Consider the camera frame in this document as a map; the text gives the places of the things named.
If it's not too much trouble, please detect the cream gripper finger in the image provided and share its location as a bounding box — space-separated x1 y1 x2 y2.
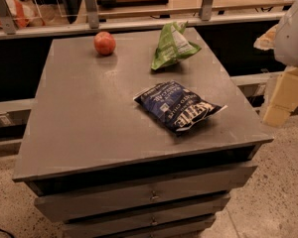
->
262 66 298 127
253 25 277 51

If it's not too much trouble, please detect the green rice chip bag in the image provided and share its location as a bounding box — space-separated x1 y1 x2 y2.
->
151 22 201 70

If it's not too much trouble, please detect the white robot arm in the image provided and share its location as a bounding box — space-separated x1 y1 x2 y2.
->
253 0 298 127

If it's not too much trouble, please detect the blue kettle chip bag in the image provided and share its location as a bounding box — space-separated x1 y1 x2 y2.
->
133 80 226 134

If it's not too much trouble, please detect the orange white plastic bag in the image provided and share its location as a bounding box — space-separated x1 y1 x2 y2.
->
0 0 44 28

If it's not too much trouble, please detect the red apple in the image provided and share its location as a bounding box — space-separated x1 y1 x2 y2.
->
93 32 116 56

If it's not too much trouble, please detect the grey drawer cabinet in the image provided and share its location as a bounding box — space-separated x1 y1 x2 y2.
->
13 31 271 238

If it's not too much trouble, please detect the grey metal railing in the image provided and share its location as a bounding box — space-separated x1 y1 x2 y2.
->
0 0 295 40

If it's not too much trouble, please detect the black wooden handled tool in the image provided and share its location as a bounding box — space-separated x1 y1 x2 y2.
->
96 0 169 8

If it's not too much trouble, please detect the black floor cable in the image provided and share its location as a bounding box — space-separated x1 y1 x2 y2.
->
0 227 16 238

